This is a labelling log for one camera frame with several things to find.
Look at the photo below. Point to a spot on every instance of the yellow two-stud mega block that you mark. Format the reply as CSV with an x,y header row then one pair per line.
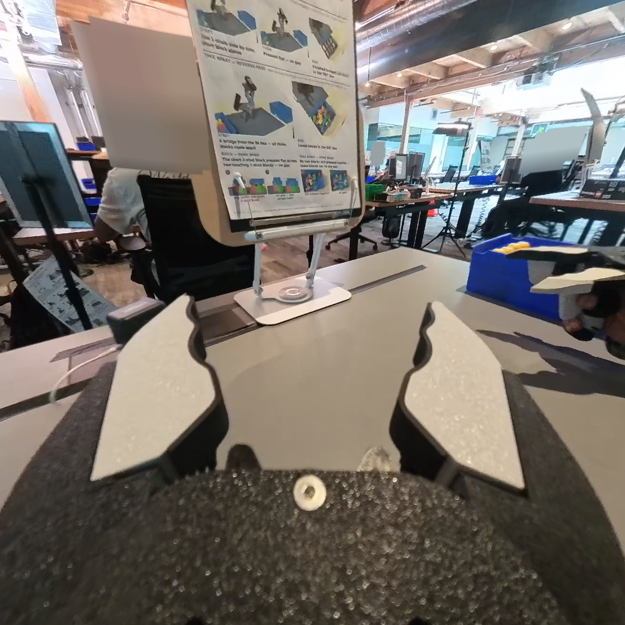
x,y
510,248

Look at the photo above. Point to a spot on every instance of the teal panel on black stand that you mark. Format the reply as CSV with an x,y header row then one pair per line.
x,y
44,176

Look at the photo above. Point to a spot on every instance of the black power adapter cube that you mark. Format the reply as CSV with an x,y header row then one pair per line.
x,y
132,312

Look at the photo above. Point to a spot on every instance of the wooden desk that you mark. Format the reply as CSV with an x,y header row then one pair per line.
x,y
468,188
576,201
415,199

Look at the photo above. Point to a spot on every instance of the person's right hand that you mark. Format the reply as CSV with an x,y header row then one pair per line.
x,y
616,347

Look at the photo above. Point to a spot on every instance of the black office chair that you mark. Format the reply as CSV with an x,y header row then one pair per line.
x,y
351,229
195,234

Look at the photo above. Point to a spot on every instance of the blue plastic bin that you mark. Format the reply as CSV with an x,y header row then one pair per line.
x,y
498,278

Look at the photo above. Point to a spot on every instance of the white document stand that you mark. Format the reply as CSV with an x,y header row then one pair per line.
x,y
302,302

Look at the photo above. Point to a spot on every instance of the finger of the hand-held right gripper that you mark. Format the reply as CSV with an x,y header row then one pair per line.
x,y
576,282
547,254

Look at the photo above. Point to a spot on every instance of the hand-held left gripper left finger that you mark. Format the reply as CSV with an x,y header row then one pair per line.
x,y
156,400

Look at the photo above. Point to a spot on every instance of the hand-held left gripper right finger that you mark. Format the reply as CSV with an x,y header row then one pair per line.
x,y
459,410

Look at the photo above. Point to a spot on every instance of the printed instruction sheet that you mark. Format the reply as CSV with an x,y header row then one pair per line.
x,y
278,122

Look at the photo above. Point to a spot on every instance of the green plastic bin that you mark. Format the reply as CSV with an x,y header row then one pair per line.
x,y
376,188

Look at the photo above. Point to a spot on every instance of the printed patterned board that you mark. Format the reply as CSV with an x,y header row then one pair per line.
x,y
63,298

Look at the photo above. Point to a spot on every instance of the black tripod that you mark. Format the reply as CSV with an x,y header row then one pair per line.
x,y
451,128

